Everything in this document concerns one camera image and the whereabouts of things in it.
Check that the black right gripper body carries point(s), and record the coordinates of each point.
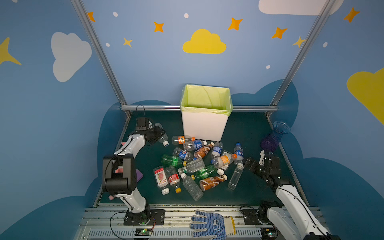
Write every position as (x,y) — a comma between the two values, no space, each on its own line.
(253,164)

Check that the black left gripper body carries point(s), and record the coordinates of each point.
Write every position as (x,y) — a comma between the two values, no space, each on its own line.
(158,133)

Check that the clear ribbed plastic bottle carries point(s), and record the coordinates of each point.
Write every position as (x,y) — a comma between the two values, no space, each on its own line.
(164,138)

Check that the blue cap water bottle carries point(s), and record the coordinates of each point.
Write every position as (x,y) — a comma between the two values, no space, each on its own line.
(238,150)

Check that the tall clear bottle no label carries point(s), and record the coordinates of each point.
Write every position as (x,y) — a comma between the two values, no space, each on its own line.
(236,176)

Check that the guava juice square bottle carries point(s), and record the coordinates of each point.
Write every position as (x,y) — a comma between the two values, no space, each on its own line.
(161,180)

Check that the red label bottle yellow cap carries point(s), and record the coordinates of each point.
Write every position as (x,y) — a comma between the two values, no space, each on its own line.
(173,178)

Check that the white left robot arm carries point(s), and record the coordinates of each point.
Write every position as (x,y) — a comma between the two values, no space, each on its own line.
(119,172)

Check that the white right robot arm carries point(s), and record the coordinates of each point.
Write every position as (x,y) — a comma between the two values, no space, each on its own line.
(292,218)

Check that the white plastic bin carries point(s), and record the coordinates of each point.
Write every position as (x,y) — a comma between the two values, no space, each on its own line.
(204,126)

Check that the green bin liner bag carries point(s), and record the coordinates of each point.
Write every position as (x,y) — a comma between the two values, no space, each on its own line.
(206,99)

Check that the green plastic bottle yellow cap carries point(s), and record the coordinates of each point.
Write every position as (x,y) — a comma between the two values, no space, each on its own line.
(176,162)

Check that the purple glass vase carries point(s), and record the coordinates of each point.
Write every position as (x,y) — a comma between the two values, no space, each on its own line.
(271,142)

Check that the clear bottle orange label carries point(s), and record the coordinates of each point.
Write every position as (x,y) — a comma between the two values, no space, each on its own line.
(180,140)

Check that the pepsi label clear bottle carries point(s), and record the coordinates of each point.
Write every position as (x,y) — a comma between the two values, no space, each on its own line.
(183,155)

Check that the clear bottle blue water label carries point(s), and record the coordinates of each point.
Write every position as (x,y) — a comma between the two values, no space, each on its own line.
(194,145)

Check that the purple block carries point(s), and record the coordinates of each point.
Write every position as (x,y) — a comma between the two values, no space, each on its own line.
(139,175)

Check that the brown tea bottle upper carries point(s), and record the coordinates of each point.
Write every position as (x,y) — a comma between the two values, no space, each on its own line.
(202,152)

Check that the brown tea bottle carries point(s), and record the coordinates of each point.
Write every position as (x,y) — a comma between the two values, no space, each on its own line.
(202,152)
(212,182)

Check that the small bottle blue label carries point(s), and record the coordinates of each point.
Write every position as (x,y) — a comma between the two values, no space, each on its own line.
(217,149)

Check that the green bottle white cap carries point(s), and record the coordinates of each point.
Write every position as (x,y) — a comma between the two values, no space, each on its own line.
(209,171)

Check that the brown tea bottle lower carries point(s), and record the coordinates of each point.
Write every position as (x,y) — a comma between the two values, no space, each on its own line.
(212,182)

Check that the large clear bottle white cap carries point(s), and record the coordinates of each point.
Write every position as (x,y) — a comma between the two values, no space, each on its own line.
(192,187)

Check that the blue dotted work glove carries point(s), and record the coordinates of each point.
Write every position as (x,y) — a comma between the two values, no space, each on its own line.
(212,225)

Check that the green circuit board left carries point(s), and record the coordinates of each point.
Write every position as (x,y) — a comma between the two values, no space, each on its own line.
(143,232)

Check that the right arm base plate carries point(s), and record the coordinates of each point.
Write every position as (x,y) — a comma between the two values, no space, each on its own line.
(250,216)

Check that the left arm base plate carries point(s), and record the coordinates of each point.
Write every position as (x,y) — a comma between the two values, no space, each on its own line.
(145,218)

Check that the aluminium frame post left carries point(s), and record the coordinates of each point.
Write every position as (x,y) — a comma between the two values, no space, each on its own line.
(88,26)

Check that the aluminium frame post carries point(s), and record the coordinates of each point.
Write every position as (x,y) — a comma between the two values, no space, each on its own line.
(88,26)
(311,38)

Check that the aluminium frame post right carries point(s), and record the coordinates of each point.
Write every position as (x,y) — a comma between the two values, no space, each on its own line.
(311,38)

